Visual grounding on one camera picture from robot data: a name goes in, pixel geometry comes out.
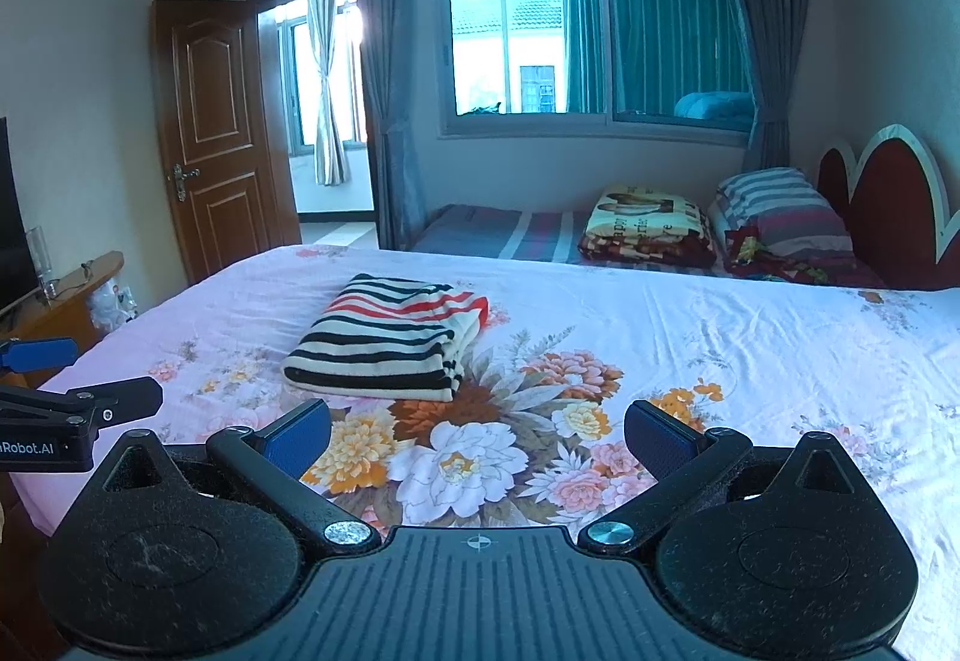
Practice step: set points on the folded printed blanket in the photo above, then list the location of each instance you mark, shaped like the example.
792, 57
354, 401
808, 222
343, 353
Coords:
645, 218

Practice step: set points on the brown wooden door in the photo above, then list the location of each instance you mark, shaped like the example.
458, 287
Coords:
217, 129

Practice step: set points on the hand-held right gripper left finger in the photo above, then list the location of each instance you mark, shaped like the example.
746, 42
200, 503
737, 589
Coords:
300, 436

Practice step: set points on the teal bedding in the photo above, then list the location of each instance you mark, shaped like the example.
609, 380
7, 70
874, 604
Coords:
712, 106

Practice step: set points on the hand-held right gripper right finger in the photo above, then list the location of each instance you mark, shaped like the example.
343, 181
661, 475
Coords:
660, 440

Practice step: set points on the black television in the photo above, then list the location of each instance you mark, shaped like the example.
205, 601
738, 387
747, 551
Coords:
11, 218

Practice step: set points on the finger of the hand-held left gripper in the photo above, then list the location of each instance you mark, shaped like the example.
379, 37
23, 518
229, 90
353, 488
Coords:
37, 355
127, 397

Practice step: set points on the bed with floral sheet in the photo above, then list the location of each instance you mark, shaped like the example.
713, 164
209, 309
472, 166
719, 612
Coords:
750, 346

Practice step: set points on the clear glass vase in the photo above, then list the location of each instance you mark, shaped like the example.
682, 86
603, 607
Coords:
41, 263

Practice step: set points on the red patterned cloth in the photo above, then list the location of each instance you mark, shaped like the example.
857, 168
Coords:
765, 263

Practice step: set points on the teal curtain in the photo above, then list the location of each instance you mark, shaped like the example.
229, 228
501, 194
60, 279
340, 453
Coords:
652, 31

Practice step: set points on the grey curtain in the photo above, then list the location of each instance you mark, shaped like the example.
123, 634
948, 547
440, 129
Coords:
765, 31
397, 69

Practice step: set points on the red scalloped headboard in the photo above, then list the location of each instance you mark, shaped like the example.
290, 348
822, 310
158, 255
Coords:
885, 211

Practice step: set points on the striped pillow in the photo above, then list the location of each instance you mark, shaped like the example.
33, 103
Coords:
780, 203

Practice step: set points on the striped knit sweater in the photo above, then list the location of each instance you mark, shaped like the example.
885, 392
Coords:
382, 338

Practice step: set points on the wooden cabinet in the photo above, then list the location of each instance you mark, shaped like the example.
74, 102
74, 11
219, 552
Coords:
75, 301

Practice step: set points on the white sheer curtain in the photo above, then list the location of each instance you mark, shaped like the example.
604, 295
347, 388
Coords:
330, 91

